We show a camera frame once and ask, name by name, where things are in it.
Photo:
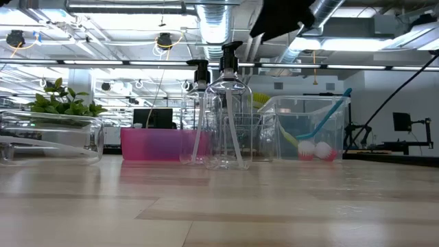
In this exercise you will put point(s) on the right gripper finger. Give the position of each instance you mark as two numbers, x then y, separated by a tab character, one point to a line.
284	17

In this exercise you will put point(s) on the clear pump bottle black cap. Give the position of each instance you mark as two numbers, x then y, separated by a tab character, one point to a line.
79	137
202	73
229	58

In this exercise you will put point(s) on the green dish brush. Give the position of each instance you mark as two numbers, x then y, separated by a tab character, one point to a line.
260	99

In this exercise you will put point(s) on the black ceiling device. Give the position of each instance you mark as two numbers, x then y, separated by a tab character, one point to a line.
164	41
15	38

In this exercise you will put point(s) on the tall clear plastic bin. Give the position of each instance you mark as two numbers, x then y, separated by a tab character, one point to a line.
329	137

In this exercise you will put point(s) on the low clear plastic bin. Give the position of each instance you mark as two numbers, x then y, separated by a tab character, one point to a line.
265	144

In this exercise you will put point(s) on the black computer monitor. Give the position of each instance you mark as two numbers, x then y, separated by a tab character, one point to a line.
154	118

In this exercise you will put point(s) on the pink plastic bin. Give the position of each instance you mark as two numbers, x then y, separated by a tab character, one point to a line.
154	144

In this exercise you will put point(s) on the green plant in white pot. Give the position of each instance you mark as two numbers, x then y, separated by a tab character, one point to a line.
61	103

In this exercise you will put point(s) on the silver ventilation duct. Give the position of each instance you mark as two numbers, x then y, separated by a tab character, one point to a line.
326	8
215	27

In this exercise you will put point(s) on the black aluminium frame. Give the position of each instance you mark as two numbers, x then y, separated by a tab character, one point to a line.
394	158

